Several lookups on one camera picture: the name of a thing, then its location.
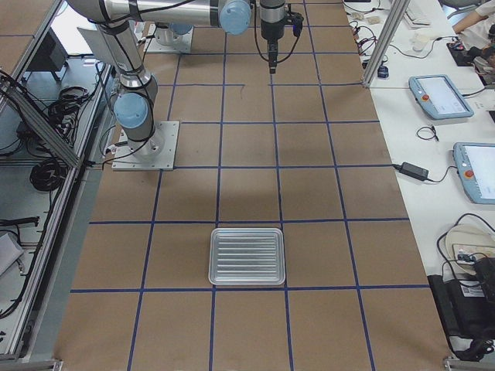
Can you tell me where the black power adapter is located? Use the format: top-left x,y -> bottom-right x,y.
400,162 -> 428,182

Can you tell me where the white paper cup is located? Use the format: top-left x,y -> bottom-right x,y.
411,33 -> 430,53

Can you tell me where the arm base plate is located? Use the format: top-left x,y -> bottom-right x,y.
111,121 -> 179,171
145,24 -> 193,54

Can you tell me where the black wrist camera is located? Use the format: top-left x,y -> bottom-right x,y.
290,12 -> 304,38

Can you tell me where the upper blue teach pendant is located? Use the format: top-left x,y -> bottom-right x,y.
408,74 -> 474,120

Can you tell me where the ribbed metal tray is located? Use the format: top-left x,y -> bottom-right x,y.
208,227 -> 285,286

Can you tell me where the lower blue teach pendant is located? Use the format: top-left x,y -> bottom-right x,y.
453,142 -> 494,205

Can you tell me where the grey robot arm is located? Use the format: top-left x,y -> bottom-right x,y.
70,1 -> 295,168

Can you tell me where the blue teach pendant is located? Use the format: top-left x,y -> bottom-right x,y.
408,74 -> 474,120
453,142 -> 494,205

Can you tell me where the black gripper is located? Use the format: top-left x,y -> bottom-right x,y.
267,39 -> 278,74

